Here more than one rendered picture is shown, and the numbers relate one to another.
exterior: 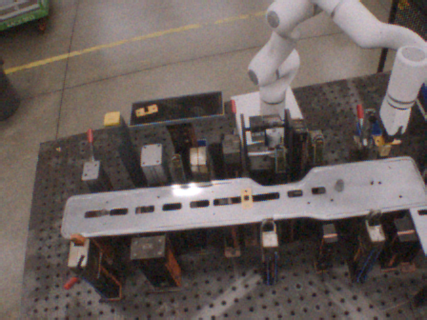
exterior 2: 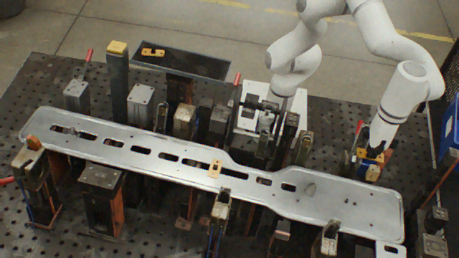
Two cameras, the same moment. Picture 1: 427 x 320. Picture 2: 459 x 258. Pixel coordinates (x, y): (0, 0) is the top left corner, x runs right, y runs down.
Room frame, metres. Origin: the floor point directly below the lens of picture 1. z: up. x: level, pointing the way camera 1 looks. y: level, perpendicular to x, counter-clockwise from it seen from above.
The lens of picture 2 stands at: (-0.28, -0.10, 2.27)
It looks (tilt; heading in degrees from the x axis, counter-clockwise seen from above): 46 degrees down; 0
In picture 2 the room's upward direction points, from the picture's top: 10 degrees clockwise
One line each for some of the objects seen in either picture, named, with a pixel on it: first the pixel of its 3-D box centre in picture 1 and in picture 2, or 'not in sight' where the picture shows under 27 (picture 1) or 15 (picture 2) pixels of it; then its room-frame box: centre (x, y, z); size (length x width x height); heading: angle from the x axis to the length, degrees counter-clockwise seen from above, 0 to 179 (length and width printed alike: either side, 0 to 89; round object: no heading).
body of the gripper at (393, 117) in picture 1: (396, 110); (385, 125); (0.69, -0.54, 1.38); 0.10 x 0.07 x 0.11; 175
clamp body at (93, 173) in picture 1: (106, 194); (81, 120); (0.96, 0.49, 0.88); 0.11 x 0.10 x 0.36; 174
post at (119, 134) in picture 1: (129, 154); (120, 92); (1.12, 0.37, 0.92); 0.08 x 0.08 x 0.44; 84
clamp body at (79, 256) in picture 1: (97, 271); (38, 188); (0.61, 0.52, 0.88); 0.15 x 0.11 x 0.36; 174
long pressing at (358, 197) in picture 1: (241, 201); (209, 169); (0.73, -0.06, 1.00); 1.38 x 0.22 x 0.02; 84
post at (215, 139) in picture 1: (219, 170); (202, 137); (0.96, -0.01, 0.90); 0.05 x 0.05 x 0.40; 84
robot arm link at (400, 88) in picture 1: (409, 72); (406, 87); (0.69, -0.54, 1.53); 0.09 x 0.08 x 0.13; 114
